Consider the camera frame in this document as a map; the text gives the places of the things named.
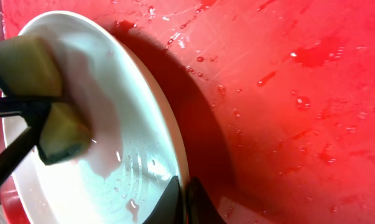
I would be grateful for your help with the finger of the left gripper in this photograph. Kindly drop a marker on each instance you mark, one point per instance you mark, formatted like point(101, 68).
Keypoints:
point(13, 155)
point(30, 107)

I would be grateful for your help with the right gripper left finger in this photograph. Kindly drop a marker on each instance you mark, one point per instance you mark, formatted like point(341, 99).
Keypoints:
point(169, 208)

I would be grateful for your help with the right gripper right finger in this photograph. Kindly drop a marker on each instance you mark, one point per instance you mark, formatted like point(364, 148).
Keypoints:
point(200, 209)

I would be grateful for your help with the green scrubbing sponge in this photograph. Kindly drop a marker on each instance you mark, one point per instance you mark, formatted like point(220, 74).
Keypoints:
point(27, 68)

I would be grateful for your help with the white plate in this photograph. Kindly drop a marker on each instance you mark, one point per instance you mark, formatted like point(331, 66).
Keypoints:
point(136, 146)

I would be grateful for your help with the red plastic tray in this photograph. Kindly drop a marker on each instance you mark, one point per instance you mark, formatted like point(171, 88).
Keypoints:
point(275, 99)

